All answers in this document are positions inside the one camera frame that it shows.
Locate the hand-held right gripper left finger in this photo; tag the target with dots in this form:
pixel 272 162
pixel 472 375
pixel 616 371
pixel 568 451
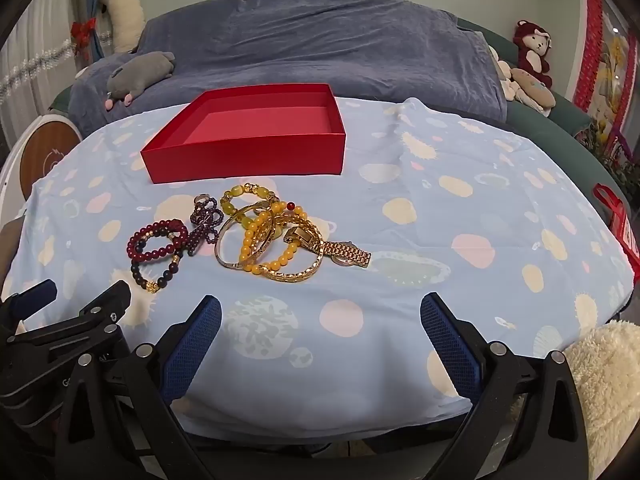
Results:
pixel 192 350

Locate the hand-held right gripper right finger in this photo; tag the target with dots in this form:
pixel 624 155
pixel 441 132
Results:
pixel 450 347

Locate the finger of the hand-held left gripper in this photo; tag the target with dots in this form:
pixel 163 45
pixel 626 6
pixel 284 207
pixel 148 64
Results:
pixel 107 305
pixel 37 294

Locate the plain gold bangle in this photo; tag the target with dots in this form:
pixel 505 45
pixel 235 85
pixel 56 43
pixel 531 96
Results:
pixel 218 250

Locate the patterned gold bangle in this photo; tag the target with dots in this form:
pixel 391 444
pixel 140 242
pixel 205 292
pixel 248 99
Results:
pixel 295 277

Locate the gold watch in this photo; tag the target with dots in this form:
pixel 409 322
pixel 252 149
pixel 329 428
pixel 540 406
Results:
pixel 345 252

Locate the red cardboard box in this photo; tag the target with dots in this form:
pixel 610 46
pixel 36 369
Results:
pixel 250 160

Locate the light blue printed cloth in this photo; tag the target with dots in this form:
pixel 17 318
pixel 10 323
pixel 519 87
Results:
pixel 450 210

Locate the silver hoop earring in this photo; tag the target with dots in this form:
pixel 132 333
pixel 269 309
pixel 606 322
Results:
pixel 200 199

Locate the round wooden-top white stool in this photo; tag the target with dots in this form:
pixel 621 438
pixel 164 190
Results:
pixel 50 145

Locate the red bag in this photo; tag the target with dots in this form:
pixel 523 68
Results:
pixel 622 220

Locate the white sheer curtain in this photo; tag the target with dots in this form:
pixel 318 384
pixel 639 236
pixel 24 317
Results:
pixel 30 60

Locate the grey mole plush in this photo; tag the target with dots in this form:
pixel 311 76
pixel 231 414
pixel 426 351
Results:
pixel 140 72

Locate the green sofa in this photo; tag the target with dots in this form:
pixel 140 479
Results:
pixel 560 125

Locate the yellow flower bouquet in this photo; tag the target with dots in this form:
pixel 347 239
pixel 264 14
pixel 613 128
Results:
pixel 615 150

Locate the red bow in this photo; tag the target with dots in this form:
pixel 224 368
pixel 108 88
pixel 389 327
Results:
pixel 82 29

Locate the cream round plush toy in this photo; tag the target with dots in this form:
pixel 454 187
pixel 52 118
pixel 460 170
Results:
pixel 532 90

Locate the white plush toy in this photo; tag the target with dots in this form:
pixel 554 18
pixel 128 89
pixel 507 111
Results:
pixel 500 67

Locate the white alpaca plush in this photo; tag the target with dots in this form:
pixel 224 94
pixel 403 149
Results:
pixel 125 15

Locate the red monkey plush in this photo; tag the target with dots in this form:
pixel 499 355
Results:
pixel 525 60

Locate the blue blanket covered sofa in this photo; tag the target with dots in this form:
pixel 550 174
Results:
pixel 325 45

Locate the red hanging garland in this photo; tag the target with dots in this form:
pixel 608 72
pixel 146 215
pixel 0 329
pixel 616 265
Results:
pixel 592 35

